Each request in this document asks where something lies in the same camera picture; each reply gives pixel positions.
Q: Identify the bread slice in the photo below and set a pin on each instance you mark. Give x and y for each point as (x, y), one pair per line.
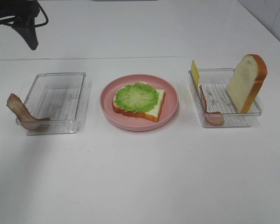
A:
(152, 115)
(246, 82)

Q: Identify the right clear plastic tray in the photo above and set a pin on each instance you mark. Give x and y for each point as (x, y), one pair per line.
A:
(214, 82)

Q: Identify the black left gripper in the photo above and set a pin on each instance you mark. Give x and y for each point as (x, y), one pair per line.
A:
(18, 14)

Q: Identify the yellow cheese slice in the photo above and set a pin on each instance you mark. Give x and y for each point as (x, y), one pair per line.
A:
(195, 74)

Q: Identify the clear plastic tray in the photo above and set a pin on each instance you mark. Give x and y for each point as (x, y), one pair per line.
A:
(214, 82)
(59, 101)

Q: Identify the dark brown bacon strip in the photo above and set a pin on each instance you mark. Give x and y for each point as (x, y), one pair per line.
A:
(21, 112)

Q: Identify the green lettuce leaf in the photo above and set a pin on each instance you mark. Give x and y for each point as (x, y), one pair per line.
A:
(139, 97)

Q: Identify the pink bacon strip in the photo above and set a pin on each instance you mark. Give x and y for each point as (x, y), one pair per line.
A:
(213, 118)

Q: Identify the pink round plate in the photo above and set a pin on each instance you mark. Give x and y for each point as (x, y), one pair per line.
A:
(168, 109)

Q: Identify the left clear plastic tray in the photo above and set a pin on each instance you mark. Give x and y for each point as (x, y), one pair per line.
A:
(59, 101)

